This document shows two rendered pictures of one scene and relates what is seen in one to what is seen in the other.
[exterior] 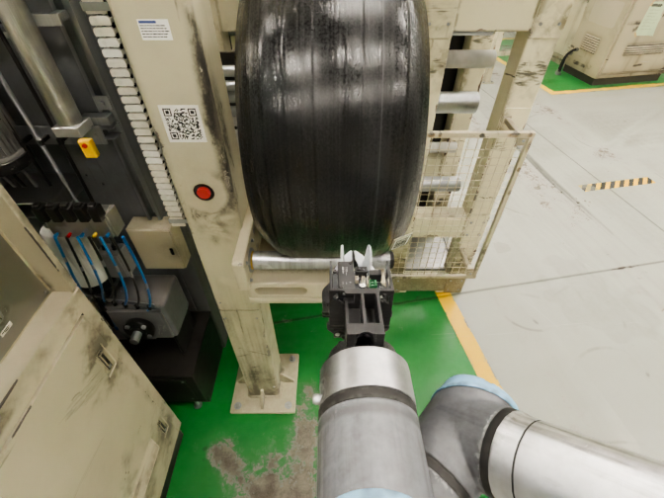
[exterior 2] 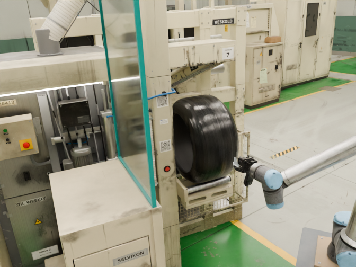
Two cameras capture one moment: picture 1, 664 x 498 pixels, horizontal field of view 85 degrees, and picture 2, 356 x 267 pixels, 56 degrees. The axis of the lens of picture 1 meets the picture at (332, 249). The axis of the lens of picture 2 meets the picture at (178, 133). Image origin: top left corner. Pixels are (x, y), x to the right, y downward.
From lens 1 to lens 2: 1.54 m
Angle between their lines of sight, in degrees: 30
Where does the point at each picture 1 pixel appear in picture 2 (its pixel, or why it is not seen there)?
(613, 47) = (252, 90)
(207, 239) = (165, 189)
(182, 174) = (161, 163)
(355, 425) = (262, 168)
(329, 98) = (217, 127)
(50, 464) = not seen: outside the picture
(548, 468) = (289, 170)
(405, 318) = (223, 237)
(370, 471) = (267, 169)
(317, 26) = (210, 114)
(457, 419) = not seen: hidden behind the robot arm
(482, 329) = (260, 229)
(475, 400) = not seen: hidden behind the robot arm
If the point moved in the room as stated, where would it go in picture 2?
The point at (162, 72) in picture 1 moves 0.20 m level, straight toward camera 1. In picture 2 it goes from (162, 132) to (187, 139)
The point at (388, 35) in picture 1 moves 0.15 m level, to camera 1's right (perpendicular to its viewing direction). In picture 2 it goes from (224, 113) to (245, 109)
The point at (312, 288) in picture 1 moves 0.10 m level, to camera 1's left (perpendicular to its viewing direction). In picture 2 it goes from (207, 195) to (194, 199)
